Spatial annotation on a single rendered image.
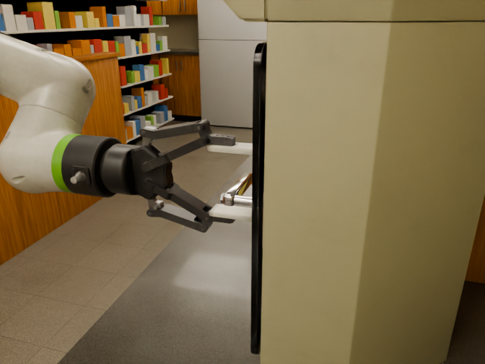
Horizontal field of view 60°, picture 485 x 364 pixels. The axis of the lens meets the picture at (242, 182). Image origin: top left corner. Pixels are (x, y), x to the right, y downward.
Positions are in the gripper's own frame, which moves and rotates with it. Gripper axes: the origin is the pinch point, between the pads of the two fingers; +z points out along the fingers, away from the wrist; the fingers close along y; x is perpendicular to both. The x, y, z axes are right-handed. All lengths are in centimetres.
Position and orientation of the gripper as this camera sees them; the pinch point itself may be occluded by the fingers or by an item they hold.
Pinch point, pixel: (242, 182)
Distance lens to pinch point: 57.7
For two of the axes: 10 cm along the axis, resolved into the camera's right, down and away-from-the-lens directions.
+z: 9.6, 1.0, -2.7
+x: 2.9, -3.5, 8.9
